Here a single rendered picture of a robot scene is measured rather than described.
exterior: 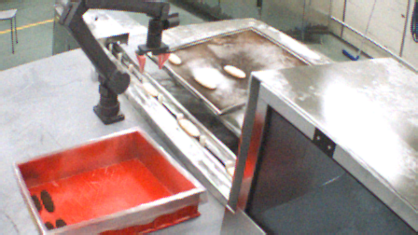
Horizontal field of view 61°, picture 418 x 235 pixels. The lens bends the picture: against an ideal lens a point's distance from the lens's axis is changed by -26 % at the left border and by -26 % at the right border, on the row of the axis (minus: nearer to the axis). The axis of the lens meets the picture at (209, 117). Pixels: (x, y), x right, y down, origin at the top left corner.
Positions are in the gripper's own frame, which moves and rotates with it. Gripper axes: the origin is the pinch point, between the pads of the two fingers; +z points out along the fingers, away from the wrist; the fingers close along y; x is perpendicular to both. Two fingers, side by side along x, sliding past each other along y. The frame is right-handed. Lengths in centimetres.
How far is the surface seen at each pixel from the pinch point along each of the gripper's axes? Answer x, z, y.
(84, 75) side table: 28.8, 11.3, -19.1
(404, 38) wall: 95, 36, 370
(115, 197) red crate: -50, 11, -35
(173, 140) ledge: -34.9, 6.8, -8.4
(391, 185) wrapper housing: -116, -38, -21
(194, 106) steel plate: -13.2, 11.0, 11.8
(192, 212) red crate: -64, 8, -19
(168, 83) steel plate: 6.4, 11.1, 11.5
